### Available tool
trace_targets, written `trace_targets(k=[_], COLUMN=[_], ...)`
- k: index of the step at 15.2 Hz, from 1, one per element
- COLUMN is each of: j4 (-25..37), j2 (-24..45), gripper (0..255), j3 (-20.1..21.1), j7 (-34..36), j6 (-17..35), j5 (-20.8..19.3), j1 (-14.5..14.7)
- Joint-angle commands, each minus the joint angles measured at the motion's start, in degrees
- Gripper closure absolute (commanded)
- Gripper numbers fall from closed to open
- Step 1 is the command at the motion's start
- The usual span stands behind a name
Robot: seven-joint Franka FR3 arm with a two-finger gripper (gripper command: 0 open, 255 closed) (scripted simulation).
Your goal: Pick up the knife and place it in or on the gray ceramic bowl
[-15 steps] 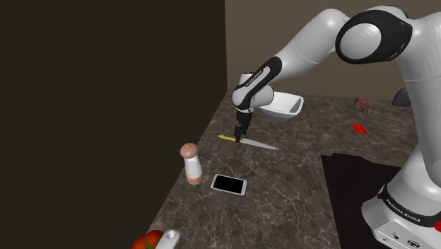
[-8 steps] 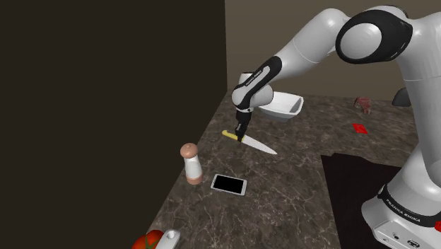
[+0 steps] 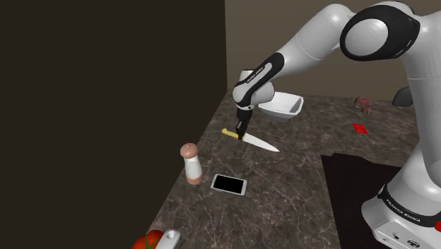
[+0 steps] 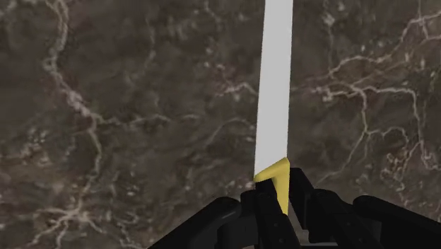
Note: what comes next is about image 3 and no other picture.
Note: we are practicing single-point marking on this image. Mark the white smartphone with black screen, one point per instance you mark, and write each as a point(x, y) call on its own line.
point(228, 184)

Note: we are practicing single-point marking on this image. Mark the red tomato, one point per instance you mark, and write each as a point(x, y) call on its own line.
point(146, 241)

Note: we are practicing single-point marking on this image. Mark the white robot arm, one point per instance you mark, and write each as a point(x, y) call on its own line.
point(310, 44)

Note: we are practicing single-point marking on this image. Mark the reddish-brown lumpy object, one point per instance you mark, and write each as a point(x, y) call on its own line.
point(363, 103)

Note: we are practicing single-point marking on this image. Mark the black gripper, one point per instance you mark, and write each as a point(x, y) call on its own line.
point(242, 124)

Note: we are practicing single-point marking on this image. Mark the white rounded object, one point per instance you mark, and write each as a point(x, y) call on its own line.
point(168, 240)

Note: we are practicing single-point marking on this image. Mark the white square bowl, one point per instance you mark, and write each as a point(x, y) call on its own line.
point(284, 103)

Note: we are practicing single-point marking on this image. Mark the dark robot stand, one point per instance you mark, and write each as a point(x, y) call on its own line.
point(355, 193)

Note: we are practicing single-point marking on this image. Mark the white and tan shaker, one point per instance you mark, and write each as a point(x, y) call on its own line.
point(192, 165)

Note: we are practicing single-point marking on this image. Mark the dark grey rounded object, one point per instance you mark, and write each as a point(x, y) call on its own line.
point(402, 97)

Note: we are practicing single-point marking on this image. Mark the flat red card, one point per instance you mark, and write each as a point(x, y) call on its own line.
point(360, 128)

